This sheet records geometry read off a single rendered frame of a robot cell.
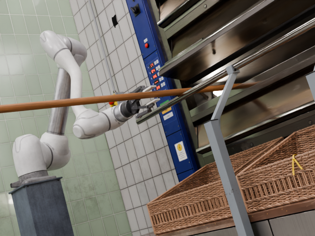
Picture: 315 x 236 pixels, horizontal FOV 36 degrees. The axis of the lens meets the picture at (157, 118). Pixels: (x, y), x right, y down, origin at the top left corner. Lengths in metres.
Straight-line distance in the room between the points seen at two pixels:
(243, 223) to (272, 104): 0.77
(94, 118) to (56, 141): 0.51
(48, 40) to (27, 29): 0.89
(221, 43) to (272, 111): 0.42
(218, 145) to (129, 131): 1.51
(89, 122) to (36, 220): 0.59
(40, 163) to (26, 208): 0.24
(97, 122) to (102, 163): 1.14
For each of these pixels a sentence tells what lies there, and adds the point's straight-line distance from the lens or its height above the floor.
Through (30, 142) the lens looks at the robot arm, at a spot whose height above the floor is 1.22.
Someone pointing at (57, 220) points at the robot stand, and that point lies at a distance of 2.59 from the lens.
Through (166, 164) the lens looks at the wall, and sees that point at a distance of 3.00.
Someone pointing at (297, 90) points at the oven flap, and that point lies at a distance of 2.31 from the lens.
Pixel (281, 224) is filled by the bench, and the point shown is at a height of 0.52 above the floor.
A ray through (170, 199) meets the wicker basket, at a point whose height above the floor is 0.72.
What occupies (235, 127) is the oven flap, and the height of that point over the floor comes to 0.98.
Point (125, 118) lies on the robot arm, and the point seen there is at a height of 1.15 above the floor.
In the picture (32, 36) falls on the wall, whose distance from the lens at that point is 3.54.
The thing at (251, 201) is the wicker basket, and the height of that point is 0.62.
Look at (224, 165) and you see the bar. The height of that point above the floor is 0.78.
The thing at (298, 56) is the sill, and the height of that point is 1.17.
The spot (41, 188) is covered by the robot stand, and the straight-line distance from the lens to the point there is 2.59.
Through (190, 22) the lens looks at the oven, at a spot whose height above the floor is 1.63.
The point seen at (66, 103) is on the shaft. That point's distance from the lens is 1.93.
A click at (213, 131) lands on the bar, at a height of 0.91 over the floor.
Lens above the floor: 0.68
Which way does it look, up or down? 11 degrees up
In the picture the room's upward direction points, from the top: 16 degrees counter-clockwise
